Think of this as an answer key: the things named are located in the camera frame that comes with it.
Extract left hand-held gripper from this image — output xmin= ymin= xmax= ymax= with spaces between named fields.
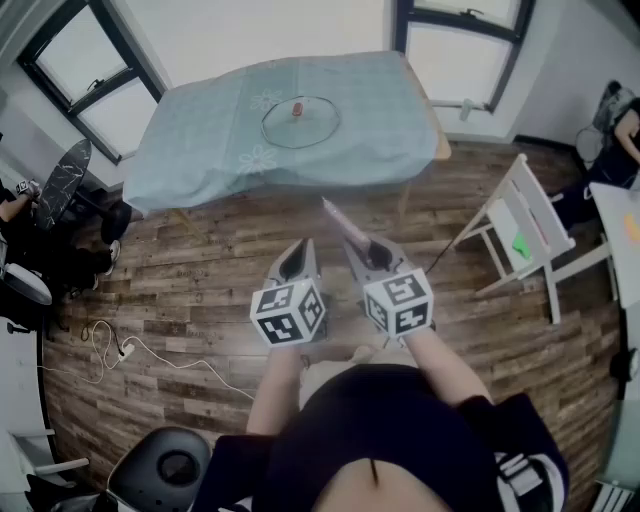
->
xmin=249 ymin=238 xmax=329 ymax=348

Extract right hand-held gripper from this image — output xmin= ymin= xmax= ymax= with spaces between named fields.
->
xmin=343 ymin=234 xmax=434 ymax=341

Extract pink cleaning cloth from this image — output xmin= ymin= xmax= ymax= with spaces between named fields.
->
xmin=321 ymin=196 xmax=371 ymax=254

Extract glass pot lid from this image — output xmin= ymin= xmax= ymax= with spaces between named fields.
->
xmin=260 ymin=94 xmax=342 ymax=150

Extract person's right forearm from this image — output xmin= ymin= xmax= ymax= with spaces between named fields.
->
xmin=404 ymin=329 xmax=494 ymax=406

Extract person's left forearm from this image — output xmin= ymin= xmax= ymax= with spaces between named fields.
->
xmin=247 ymin=344 xmax=306 ymax=436

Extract person's beige trousers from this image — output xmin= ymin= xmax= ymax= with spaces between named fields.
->
xmin=299 ymin=344 xmax=416 ymax=406

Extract wooden table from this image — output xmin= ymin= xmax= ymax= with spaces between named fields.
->
xmin=169 ymin=49 xmax=453 ymax=241

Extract light blue floral tablecloth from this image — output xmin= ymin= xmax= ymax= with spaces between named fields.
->
xmin=122 ymin=49 xmax=436 ymax=214

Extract white wooden chair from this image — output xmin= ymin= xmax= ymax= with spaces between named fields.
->
xmin=452 ymin=153 xmax=614 ymax=325

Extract person's torso in dark shirt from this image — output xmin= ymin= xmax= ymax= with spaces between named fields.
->
xmin=207 ymin=362 xmax=571 ymax=512

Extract black framed window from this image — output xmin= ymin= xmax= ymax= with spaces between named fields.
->
xmin=17 ymin=0 xmax=169 ymax=166
xmin=394 ymin=0 xmax=536 ymax=114

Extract white table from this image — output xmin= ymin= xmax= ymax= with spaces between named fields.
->
xmin=588 ymin=182 xmax=640 ymax=309

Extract dark grey stool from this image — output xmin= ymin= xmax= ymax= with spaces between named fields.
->
xmin=107 ymin=427 xmax=211 ymax=512

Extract black marble round table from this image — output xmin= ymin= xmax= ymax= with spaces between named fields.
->
xmin=37 ymin=138 xmax=134 ymax=246

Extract white office chair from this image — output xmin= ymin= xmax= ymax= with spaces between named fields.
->
xmin=0 ymin=262 xmax=54 ymax=321

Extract white curved desk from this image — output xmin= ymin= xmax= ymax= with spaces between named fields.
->
xmin=0 ymin=319 xmax=57 ymax=512

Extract pale green glass table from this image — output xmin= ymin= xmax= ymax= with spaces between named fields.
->
xmin=597 ymin=394 xmax=640 ymax=501

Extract black floor cable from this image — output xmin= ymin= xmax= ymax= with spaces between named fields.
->
xmin=424 ymin=239 xmax=456 ymax=274

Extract white charger cable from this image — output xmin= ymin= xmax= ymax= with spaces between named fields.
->
xmin=39 ymin=319 xmax=256 ymax=401

